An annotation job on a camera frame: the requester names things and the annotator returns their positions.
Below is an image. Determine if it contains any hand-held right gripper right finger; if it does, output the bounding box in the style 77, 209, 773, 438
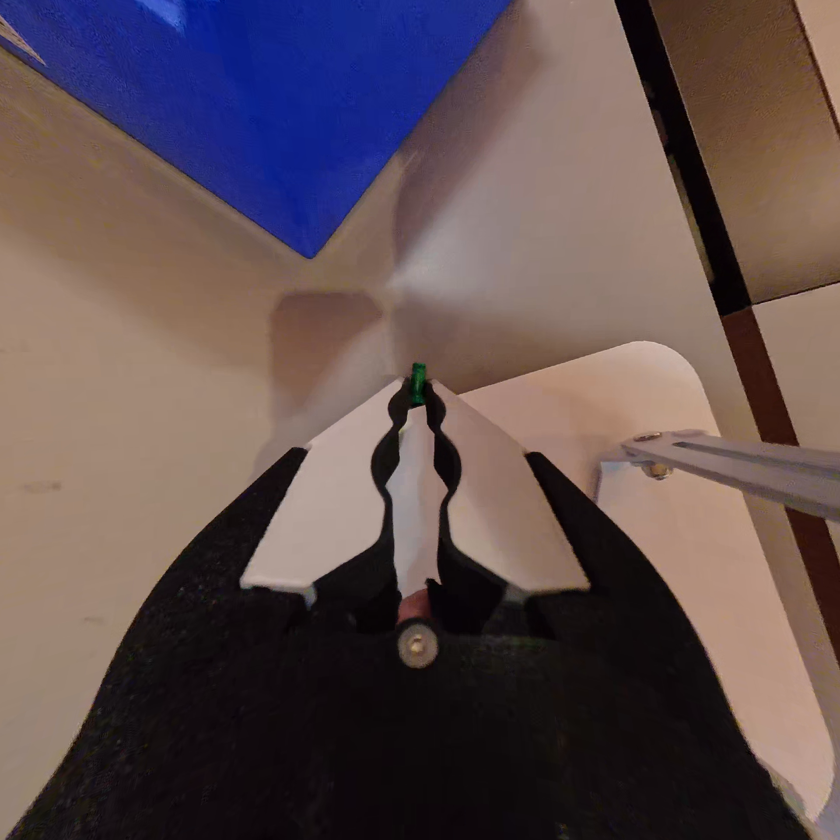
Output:
425, 381, 591, 596

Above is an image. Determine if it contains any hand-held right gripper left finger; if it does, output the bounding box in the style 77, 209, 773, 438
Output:
240, 378, 409, 602

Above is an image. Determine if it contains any blue parts bin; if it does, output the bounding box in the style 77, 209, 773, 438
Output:
0, 0, 516, 259

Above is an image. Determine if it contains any white document stand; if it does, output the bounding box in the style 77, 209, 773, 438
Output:
394, 341, 840, 824

